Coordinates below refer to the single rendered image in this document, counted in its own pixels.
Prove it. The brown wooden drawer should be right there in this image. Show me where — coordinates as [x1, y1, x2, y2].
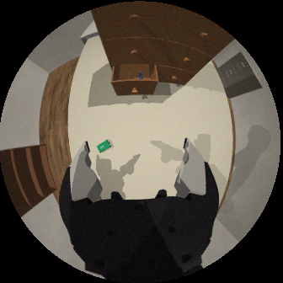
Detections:
[160, 40, 211, 72]
[157, 65, 195, 85]
[111, 63, 158, 96]
[105, 36, 164, 64]
[95, 1, 176, 38]
[169, 8, 232, 55]

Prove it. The brown wooden chest of drawers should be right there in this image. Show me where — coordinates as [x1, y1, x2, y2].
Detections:
[91, 6, 235, 85]

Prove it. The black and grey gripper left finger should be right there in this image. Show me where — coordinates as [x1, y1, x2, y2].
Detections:
[59, 141, 103, 246]

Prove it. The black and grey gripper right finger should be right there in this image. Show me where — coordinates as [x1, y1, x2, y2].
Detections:
[174, 138, 219, 238]

